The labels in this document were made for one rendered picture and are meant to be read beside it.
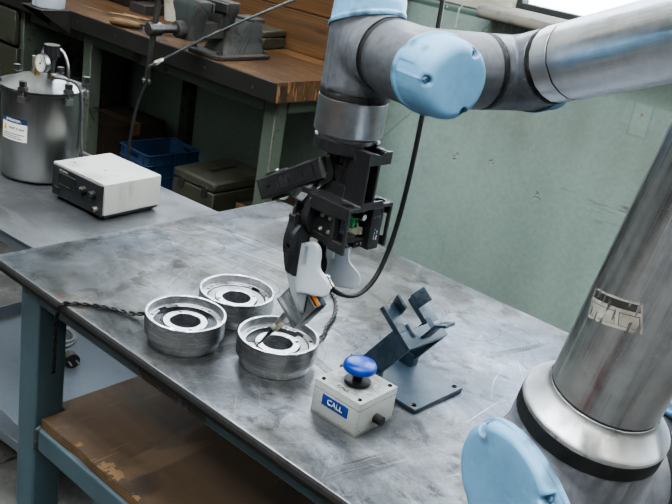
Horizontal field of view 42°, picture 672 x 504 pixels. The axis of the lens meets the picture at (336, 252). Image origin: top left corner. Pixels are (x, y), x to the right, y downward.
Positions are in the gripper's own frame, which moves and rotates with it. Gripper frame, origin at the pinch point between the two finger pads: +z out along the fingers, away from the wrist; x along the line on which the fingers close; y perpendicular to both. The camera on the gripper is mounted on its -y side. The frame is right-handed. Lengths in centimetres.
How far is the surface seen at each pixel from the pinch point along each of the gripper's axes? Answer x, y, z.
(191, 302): 0.0, -20.5, 9.9
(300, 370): 2.7, -1.5, 11.6
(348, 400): -0.5, 9.3, 9.0
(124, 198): 31, -83, 21
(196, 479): 2.2, -17.7, 38.1
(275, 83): 102, -117, 7
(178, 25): 91, -149, -2
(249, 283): 11.4, -21.8, 10.0
